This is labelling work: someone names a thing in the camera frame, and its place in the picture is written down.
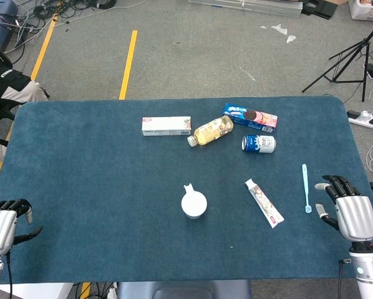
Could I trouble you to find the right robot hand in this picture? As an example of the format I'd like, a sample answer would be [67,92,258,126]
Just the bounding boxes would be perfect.
[314,174,373,242]

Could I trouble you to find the light blue toothbrush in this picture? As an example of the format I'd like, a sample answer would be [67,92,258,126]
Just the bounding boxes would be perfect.
[301,163,312,214]

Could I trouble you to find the white toothpaste tube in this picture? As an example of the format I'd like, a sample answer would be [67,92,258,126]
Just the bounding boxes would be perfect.
[245,178,285,229]

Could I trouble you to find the light blue plastic cup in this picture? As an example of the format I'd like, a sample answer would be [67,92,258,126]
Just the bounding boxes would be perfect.
[180,183,208,221]

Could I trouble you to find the blue white drink can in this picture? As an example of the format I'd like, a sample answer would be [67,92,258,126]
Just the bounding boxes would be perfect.
[241,135,277,154]

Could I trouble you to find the white toothpaste box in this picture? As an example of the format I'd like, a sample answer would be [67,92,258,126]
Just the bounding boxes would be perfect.
[142,116,193,137]

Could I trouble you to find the white power strip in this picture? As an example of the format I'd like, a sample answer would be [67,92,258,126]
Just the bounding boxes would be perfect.
[347,110,373,130]

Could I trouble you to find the blue table cloth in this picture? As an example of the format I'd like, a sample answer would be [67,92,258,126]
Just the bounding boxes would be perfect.
[0,95,373,285]

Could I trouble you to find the person in black jacket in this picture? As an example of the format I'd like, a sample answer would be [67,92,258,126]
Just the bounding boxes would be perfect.
[0,31,50,163]

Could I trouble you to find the blue cookie box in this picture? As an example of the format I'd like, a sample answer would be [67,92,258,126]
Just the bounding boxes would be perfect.
[221,103,279,134]

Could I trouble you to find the yellow drink bottle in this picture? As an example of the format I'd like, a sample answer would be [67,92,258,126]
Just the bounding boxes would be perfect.
[186,115,235,148]

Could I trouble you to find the black tripod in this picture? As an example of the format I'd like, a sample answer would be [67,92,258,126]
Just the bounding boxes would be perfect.
[301,15,373,103]

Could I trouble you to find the white plastic basket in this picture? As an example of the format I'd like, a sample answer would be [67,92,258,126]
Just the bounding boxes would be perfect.
[348,0,373,21]

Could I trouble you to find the black metal plates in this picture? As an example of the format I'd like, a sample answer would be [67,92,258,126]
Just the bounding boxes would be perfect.
[301,0,337,20]

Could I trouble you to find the grey aluminium rails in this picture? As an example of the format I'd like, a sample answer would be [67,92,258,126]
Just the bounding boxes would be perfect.
[188,0,303,19]

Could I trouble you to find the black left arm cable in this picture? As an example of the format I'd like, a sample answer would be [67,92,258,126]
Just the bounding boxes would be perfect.
[5,251,13,286]

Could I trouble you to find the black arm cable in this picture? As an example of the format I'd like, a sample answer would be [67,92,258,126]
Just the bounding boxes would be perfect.
[5,251,13,286]
[337,258,352,299]

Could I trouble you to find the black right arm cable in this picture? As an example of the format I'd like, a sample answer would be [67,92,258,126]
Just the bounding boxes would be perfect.
[337,258,352,299]

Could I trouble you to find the black cable bundle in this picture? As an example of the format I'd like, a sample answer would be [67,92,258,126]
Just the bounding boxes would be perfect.
[0,0,117,54]

